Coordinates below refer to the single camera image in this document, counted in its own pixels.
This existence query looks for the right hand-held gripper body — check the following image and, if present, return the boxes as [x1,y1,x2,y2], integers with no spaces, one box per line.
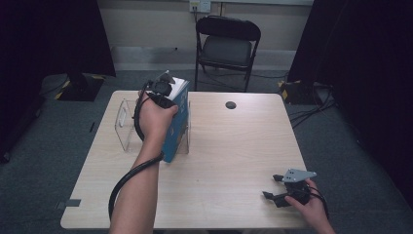
[281,168,318,206]

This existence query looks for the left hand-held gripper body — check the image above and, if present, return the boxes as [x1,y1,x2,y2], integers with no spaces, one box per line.
[143,70,178,109]

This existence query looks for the blue book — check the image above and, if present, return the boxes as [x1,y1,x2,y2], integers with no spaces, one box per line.
[161,76,192,164]

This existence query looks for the clear acrylic book rack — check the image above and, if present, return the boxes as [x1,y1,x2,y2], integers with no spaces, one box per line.
[114,98,192,155]

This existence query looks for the person's right hand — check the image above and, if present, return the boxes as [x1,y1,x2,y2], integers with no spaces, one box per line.
[284,178,331,227]

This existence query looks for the person's left hand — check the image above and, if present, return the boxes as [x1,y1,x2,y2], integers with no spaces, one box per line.
[137,92,179,146]

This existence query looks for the black folding chair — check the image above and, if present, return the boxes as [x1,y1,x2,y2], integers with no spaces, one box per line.
[194,15,262,94]

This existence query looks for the black stand base yellow tape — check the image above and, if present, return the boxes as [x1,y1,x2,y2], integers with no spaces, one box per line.
[53,73,107,102]
[278,79,323,106]

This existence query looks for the dark curtain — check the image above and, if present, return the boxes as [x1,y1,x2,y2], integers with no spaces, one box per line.
[286,0,413,209]
[0,0,117,162]

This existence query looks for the grey floor tape strip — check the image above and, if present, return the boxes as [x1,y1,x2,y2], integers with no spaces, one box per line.
[55,198,82,211]

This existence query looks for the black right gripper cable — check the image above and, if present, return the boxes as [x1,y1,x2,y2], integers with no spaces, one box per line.
[308,186,331,220]

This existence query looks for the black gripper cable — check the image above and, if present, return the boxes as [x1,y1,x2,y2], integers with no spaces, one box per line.
[308,186,331,220]
[107,80,166,222]

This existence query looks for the black floor cables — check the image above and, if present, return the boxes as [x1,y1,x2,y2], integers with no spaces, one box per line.
[288,82,337,130]

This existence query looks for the white wall outlet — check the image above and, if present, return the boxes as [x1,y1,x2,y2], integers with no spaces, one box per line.
[189,0,212,15]

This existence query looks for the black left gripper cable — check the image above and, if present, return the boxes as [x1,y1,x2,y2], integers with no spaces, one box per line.
[107,80,166,222]

